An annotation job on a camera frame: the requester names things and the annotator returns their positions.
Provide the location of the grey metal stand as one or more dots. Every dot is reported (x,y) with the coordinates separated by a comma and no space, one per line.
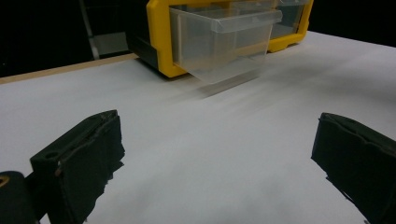
(109,43)

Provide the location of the grid of clear drawers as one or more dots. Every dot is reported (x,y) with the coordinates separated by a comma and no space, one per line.
(288,21)

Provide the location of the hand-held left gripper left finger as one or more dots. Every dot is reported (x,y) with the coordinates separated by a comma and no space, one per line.
(77,161)

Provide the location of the clear plastic drawer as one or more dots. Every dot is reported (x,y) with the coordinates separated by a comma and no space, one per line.
(218,46)

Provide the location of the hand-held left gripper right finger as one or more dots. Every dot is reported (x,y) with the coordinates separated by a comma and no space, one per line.
(358,158)

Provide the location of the yellow and black organizer cabinet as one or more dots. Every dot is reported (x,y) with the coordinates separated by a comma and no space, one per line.
(158,34)

